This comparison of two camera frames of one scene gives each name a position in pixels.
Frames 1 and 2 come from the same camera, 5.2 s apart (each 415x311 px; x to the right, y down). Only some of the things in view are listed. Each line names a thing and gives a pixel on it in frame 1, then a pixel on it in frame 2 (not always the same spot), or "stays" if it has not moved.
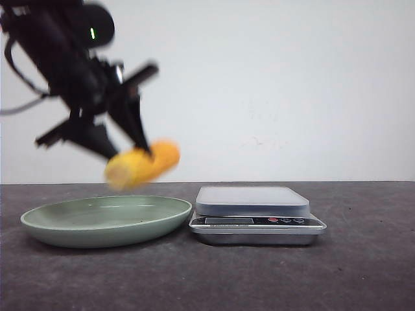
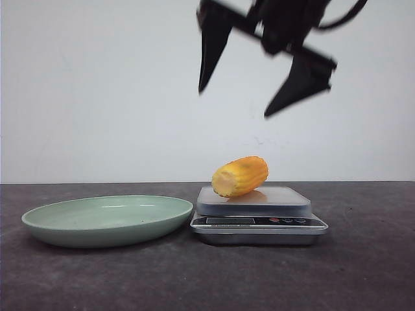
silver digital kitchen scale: (253, 216) stays
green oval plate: (106, 221) stays
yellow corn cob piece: (133, 167) → (239, 175)
